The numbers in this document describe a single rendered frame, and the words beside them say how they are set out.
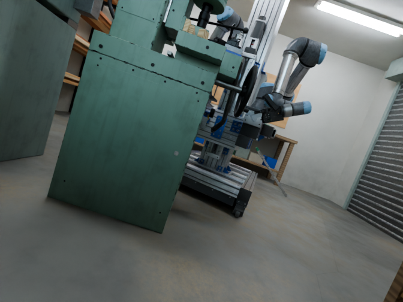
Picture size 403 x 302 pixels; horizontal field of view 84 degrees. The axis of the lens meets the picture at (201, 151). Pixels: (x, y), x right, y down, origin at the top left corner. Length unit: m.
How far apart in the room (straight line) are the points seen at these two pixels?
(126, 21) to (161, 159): 0.68
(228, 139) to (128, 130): 0.96
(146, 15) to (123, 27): 0.13
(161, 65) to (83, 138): 0.49
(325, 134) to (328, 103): 0.61
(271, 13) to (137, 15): 1.33
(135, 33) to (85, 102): 0.41
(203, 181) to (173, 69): 0.95
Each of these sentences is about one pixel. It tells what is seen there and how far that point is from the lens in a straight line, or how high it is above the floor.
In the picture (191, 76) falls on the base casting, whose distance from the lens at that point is 1.05.
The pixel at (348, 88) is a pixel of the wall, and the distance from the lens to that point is 5.31.
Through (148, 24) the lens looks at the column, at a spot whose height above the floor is 0.93.
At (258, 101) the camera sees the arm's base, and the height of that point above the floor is 0.88.
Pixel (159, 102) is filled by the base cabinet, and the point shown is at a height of 0.59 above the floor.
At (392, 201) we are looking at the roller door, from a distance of 4.20.
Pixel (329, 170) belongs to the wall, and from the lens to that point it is 5.20.
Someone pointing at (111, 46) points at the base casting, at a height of 0.75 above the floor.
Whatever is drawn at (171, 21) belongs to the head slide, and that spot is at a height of 1.00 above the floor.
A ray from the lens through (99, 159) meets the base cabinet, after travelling 1.14.
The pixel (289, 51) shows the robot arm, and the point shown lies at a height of 1.16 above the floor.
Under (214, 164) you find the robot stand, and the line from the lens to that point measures 2.03.
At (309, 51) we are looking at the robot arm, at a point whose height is 1.20.
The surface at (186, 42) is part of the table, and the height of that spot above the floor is 0.86.
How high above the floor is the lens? 0.56
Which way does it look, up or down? 6 degrees down
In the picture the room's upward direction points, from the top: 19 degrees clockwise
